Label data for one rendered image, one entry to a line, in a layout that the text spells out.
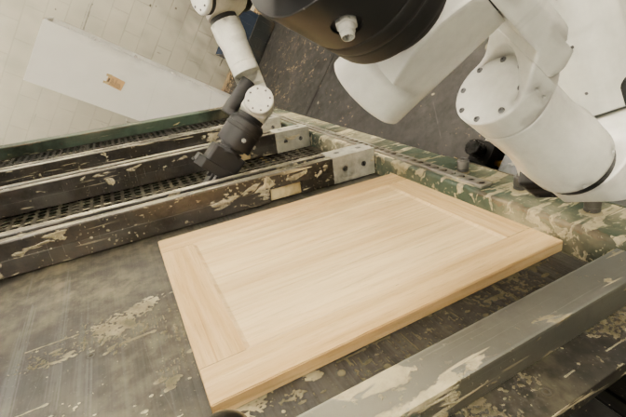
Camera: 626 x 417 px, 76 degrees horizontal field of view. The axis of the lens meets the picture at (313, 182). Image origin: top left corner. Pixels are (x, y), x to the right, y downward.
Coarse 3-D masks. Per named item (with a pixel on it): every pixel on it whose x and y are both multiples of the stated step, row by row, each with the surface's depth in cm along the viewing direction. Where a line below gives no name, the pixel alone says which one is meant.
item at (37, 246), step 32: (320, 160) 99; (352, 160) 103; (192, 192) 87; (224, 192) 90; (256, 192) 93; (64, 224) 78; (96, 224) 79; (128, 224) 82; (160, 224) 85; (192, 224) 88; (0, 256) 73; (32, 256) 76; (64, 256) 78
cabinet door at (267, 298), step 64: (384, 192) 91; (192, 256) 72; (256, 256) 70; (320, 256) 68; (384, 256) 66; (448, 256) 64; (512, 256) 61; (192, 320) 55; (256, 320) 54; (320, 320) 52; (384, 320) 51; (256, 384) 44
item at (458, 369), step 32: (608, 256) 55; (544, 288) 50; (576, 288) 50; (608, 288) 49; (480, 320) 46; (512, 320) 46; (544, 320) 45; (576, 320) 46; (448, 352) 42; (480, 352) 42; (512, 352) 42; (544, 352) 45; (384, 384) 39; (416, 384) 39; (448, 384) 39; (480, 384) 41; (320, 416) 37; (352, 416) 36; (384, 416) 36; (448, 416) 40
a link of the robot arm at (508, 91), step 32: (512, 0) 23; (544, 0) 24; (512, 32) 28; (544, 32) 25; (480, 64) 33; (512, 64) 30; (544, 64) 27; (480, 96) 32; (512, 96) 29; (544, 96) 28; (480, 128) 31; (512, 128) 30
